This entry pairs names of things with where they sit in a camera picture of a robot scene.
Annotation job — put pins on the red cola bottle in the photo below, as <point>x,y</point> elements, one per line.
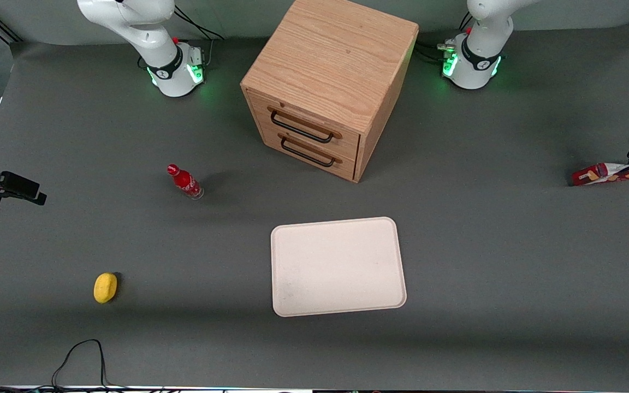
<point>183,180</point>

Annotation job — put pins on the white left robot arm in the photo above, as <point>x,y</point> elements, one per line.
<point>475,71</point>

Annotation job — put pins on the black frame rail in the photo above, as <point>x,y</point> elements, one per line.
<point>0,27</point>

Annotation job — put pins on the dark grey table mat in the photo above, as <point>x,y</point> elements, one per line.
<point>456,327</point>

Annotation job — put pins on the wooden drawer front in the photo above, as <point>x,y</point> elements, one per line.
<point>271,136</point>
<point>262,109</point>

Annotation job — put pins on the wooden drawer cabinet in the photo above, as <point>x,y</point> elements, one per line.
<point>336,60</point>

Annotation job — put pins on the yellow lemon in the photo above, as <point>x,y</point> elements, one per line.
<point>105,287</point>

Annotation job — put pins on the cream rectangular tray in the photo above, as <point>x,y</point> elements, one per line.
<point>336,267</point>

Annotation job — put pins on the red cookie box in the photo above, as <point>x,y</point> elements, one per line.
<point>593,176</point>

